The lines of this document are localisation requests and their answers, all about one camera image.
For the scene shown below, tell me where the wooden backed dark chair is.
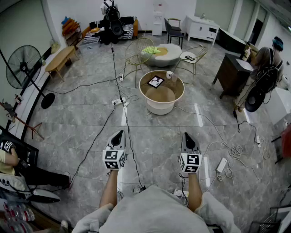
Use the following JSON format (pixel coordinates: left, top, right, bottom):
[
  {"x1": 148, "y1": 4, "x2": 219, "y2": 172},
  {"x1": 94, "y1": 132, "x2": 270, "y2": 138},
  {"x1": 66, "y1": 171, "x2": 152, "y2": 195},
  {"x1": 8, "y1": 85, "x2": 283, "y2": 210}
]
[{"x1": 167, "y1": 18, "x2": 182, "y2": 32}]

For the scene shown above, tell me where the black low cabinet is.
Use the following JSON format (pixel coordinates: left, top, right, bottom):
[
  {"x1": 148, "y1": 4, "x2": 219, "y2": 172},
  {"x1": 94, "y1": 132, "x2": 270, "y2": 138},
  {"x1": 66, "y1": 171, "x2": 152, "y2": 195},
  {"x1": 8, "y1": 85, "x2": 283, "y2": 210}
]
[{"x1": 216, "y1": 27, "x2": 247, "y2": 54}]

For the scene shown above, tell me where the cushioned gold wire chair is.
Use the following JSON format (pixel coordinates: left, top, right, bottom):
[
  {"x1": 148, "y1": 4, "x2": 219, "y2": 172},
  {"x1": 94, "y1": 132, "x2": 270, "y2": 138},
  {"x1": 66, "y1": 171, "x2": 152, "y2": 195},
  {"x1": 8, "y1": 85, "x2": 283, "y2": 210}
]
[{"x1": 175, "y1": 46, "x2": 208, "y2": 85}]

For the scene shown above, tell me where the person's grey shirt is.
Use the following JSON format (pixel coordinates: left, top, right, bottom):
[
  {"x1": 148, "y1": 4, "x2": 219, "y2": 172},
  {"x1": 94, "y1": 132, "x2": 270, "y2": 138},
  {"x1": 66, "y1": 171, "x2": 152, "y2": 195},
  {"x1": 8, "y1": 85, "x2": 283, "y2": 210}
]
[{"x1": 71, "y1": 184, "x2": 241, "y2": 233}]

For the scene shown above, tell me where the white cable tangle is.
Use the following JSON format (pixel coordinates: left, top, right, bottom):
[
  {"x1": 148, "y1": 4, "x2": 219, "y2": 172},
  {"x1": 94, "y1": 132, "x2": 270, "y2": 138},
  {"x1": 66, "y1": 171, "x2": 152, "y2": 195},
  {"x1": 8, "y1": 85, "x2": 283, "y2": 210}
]
[{"x1": 175, "y1": 106, "x2": 271, "y2": 182}]

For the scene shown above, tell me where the dark chair with blue seat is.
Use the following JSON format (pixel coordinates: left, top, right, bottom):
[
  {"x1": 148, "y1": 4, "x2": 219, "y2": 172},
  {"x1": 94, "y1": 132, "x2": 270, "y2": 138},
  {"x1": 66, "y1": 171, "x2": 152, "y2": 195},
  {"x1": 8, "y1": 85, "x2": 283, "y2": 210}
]
[{"x1": 164, "y1": 18, "x2": 184, "y2": 50}]

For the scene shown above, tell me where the round glass coffee table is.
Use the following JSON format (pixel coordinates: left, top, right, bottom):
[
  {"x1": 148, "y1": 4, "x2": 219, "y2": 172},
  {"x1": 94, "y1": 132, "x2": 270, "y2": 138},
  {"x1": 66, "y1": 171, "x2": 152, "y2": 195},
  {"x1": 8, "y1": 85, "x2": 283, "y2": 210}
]
[{"x1": 139, "y1": 70, "x2": 185, "y2": 116}]

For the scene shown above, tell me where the bare gold wire chair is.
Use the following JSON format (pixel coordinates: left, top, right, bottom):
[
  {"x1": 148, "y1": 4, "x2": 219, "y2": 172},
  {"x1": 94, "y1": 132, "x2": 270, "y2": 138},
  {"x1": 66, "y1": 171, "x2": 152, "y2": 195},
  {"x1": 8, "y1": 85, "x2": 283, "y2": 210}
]
[{"x1": 122, "y1": 37, "x2": 156, "y2": 88}]

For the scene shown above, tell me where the pack of water bottles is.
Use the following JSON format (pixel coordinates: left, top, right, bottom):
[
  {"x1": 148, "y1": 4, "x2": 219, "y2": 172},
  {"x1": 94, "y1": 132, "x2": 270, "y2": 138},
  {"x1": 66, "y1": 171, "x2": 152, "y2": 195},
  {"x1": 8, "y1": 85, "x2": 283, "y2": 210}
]
[{"x1": 0, "y1": 202, "x2": 35, "y2": 233}]

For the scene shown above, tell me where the green star pillow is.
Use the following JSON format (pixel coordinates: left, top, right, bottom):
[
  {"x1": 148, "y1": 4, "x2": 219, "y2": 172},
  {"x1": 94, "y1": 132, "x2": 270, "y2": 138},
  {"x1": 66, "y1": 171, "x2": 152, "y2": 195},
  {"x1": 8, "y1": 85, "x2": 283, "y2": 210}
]
[{"x1": 141, "y1": 45, "x2": 159, "y2": 55}]

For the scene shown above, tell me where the long black cable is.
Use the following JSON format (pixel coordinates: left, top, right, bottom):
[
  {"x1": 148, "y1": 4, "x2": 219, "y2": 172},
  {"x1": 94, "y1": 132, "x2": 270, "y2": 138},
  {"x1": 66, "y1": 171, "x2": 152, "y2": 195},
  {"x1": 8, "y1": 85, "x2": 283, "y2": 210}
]
[{"x1": 110, "y1": 43, "x2": 146, "y2": 192}]

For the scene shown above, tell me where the white sideboard cabinet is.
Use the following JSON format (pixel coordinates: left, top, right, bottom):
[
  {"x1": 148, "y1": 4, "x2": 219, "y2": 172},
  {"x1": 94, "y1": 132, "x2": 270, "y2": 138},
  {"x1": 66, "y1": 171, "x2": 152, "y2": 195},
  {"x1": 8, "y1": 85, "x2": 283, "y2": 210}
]
[{"x1": 183, "y1": 15, "x2": 221, "y2": 46}]

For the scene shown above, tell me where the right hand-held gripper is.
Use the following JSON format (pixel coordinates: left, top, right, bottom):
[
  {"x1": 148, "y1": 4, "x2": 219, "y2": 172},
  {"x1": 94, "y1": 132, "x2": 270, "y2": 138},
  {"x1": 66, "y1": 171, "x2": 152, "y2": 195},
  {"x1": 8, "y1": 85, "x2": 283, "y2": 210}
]
[{"x1": 179, "y1": 132, "x2": 203, "y2": 174}]

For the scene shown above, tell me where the black metal rack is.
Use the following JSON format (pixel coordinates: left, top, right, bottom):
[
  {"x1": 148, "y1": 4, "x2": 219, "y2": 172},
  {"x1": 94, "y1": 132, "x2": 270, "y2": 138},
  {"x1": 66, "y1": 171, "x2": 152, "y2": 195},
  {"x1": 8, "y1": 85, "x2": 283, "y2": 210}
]
[{"x1": 249, "y1": 204, "x2": 291, "y2": 233}]

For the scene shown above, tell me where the black framed deer picture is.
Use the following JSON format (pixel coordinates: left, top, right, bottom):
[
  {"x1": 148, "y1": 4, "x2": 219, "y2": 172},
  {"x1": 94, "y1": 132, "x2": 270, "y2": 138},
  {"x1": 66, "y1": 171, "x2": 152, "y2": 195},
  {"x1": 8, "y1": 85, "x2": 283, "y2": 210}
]
[{"x1": 146, "y1": 76, "x2": 165, "y2": 89}]

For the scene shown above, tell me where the orange folding chair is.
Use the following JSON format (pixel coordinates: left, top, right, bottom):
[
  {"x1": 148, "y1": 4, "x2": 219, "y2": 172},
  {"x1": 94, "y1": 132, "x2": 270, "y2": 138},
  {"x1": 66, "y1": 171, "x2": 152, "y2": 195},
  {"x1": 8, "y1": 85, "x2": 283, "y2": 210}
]
[{"x1": 271, "y1": 129, "x2": 291, "y2": 164}]

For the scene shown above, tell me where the white and black machine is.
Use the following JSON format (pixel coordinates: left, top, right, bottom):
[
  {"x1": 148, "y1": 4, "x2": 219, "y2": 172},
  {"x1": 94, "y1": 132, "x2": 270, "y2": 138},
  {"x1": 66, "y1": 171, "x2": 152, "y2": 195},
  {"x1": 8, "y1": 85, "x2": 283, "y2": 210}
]
[{"x1": 0, "y1": 172, "x2": 61, "y2": 204}]

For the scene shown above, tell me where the black standing fan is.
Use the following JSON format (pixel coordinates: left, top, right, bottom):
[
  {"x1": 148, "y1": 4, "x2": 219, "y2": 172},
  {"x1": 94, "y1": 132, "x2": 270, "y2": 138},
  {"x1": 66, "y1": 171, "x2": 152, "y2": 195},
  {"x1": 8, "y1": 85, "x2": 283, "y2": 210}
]
[{"x1": 0, "y1": 45, "x2": 56, "y2": 110}]

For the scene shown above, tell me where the white basin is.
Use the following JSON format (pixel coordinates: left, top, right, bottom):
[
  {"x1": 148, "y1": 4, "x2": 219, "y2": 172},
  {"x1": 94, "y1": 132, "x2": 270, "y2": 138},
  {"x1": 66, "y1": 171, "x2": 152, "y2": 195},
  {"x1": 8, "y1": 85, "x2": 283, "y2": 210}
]
[{"x1": 235, "y1": 58, "x2": 254, "y2": 71}]

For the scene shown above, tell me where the wooden easel stand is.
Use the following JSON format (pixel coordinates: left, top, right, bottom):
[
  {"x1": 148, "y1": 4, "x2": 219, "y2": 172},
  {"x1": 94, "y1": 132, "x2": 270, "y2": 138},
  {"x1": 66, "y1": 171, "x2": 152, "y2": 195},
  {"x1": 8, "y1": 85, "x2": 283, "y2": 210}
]
[{"x1": 0, "y1": 99, "x2": 45, "y2": 140}]

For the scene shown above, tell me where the white egg shaped ottoman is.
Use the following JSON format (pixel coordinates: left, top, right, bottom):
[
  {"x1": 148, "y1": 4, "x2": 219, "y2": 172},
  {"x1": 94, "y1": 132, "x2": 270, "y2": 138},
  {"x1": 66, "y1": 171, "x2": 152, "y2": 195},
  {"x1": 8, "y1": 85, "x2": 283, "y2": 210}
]
[{"x1": 140, "y1": 43, "x2": 182, "y2": 68}]

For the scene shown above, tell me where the wooden shelf rack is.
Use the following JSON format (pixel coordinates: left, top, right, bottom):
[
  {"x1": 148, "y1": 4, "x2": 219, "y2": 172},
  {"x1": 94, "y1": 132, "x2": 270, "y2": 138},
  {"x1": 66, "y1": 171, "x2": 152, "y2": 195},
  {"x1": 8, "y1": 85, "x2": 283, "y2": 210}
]
[{"x1": 61, "y1": 21, "x2": 84, "y2": 47}]

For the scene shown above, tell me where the dark wooden washstand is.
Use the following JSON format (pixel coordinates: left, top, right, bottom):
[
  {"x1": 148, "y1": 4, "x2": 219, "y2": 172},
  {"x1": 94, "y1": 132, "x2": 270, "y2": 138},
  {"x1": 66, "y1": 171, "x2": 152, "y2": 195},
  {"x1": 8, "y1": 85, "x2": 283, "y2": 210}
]
[{"x1": 212, "y1": 52, "x2": 254, "y2": 100}]

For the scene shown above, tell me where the white round seat cushion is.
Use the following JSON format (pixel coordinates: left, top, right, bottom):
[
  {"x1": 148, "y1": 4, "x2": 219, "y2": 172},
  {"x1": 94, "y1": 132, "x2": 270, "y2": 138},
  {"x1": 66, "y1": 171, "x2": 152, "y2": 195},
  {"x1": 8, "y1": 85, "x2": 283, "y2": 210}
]
[{"x1": 179, "y1": 51, "x2": 197, "y2": 66}]

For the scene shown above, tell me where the black white striped sofa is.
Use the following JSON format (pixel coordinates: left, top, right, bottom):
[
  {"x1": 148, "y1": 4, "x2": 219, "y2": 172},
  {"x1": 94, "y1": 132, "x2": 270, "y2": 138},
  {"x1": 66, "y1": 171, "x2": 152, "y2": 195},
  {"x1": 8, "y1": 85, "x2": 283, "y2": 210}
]
[{"x1": 81, "y1": 16, "x2": 139, "y2": 45}]

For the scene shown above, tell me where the white water dispenser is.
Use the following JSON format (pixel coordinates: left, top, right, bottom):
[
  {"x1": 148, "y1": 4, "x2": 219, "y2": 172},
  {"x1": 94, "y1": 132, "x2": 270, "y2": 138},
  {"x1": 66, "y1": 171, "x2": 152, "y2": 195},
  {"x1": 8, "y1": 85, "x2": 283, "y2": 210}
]
[{"x1": 151, "y1": 2, "x2": 165, "y2": 36}]

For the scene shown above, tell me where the clear plastic storage box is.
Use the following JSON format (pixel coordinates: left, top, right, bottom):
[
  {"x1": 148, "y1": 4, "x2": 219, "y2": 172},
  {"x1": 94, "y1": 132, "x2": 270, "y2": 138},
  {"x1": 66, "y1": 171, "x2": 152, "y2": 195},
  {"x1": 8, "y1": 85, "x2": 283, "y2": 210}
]
[{"x1": 78, "y1": 37, "x2": 100, "y2": 54}]

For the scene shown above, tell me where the person's left forearm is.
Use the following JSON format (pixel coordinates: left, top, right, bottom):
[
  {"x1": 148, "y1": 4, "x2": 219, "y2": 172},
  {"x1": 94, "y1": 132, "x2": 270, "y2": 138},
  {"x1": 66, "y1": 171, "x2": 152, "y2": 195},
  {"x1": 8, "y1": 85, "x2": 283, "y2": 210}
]
[{"x1": 99, "y1": 169, "x2": 119, "y2": 208}]

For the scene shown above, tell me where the oval light wooden bench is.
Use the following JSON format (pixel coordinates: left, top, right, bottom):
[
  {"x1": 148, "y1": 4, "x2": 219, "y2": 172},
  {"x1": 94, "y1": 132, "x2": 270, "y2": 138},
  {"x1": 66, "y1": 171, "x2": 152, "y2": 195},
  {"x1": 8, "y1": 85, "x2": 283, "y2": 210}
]
[{"x1": 45, "y1": 45, "x2": 80, "y2": 82}]

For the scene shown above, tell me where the person's right forearm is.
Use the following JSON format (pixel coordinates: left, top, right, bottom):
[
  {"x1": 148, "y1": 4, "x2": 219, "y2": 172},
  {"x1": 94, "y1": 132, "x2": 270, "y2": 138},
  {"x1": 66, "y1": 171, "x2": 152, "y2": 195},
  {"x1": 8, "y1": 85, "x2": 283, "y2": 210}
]
[{"x1": 186, "y1": 172, "x2": 203, "y2": 213}]

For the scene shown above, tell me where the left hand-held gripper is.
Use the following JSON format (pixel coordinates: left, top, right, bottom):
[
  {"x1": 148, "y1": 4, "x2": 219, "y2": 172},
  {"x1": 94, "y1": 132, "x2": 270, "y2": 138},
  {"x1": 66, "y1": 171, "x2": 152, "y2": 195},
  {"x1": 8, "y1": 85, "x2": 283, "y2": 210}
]
[{"x1": 102, "y1": 130, "x2": 127, "y2": 170}]

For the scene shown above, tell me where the stack of orange cushions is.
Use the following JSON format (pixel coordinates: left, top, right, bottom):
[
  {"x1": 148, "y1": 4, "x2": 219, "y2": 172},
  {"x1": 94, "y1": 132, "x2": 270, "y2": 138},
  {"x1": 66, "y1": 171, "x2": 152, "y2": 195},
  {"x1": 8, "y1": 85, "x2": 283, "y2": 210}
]
[{"x1": 61, "y1": 19, "x2": 80, "y2": 35}]

